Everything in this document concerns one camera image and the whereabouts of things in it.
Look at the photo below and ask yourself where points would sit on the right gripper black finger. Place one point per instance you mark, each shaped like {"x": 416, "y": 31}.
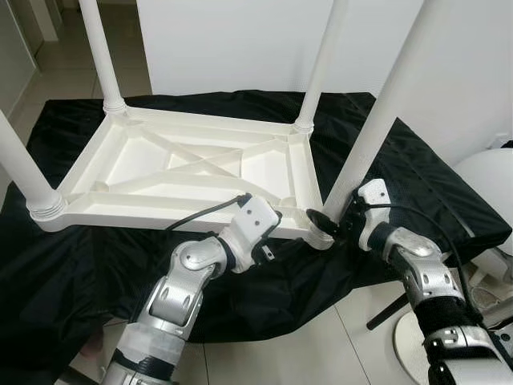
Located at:
{"x": 322, "y": 222}

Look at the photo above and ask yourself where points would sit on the white plastic table leg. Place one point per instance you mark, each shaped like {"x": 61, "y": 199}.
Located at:
{"x": 377, "y": 112}
{"x": 100, "y": 48}
{"x": 24, "y": 168}
{"x": 321, "y": 64}

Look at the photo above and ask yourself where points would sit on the white plastic table top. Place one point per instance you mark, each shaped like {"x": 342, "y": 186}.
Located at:
{"x": 136, "y": 160}

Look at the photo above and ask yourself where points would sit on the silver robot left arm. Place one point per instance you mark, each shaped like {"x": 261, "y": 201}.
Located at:
{"x": 184, "y": 281}

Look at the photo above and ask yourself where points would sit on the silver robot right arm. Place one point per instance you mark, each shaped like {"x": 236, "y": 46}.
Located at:
{"x": 425, "y": 265}

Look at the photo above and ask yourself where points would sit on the black table cloth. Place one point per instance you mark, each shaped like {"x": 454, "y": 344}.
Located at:
{"x": 417, "y": 184}

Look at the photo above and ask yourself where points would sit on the dark grey metal table leg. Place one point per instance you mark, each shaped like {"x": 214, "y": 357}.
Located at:
{"x": 389, "y": 311}

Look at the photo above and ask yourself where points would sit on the white round stand base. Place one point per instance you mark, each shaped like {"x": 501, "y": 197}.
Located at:
{"x": 405, "y": 345}

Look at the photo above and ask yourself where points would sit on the small white plastic object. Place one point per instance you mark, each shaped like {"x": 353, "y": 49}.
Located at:
{"x": 490, "y": 269}

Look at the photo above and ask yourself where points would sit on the white stand pole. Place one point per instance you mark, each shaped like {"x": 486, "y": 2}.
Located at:
{"x": 501, "y": 303}

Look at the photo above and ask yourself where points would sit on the pink person shoe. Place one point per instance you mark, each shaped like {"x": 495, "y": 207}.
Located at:
{"x": 92, "y": 350}

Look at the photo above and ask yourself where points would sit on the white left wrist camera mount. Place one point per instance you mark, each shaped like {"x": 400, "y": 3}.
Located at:
{"x": 256, "y": 220}

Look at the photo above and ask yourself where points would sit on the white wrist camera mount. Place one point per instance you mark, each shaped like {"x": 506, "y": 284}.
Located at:
{"x": 256, "y": 220}
{"x": 373, "y": 200}

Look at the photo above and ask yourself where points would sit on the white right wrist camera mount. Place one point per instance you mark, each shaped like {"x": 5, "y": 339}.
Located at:
{"x": 373, "y": 200}

